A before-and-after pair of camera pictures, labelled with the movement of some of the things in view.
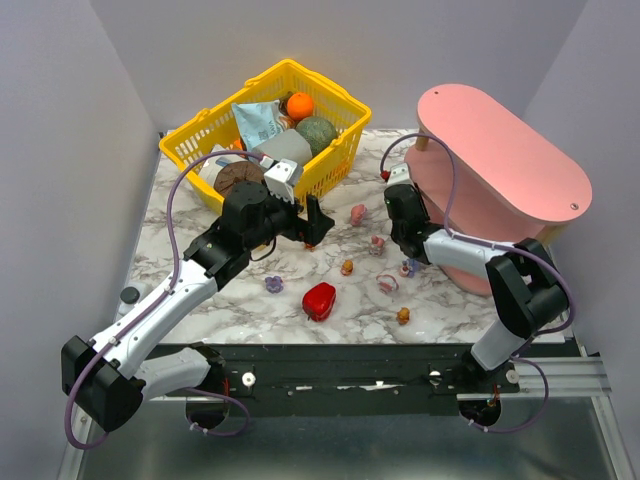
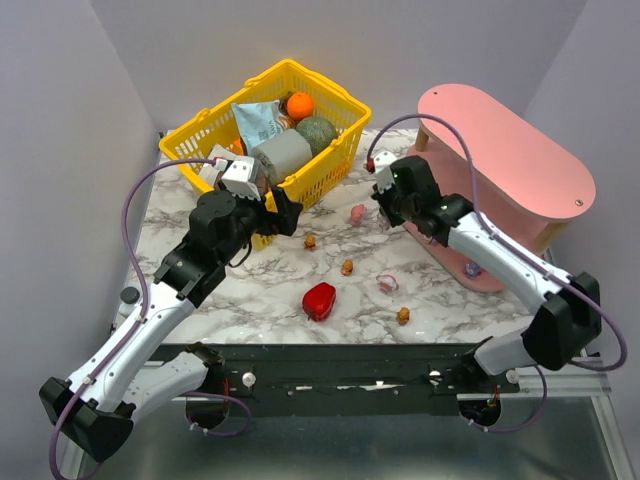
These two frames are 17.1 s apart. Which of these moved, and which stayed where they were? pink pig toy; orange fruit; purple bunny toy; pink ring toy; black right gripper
Moved: black right gripper; purple bunny toy
Stayed: pink pig toy; orange fruit; pink ring toy
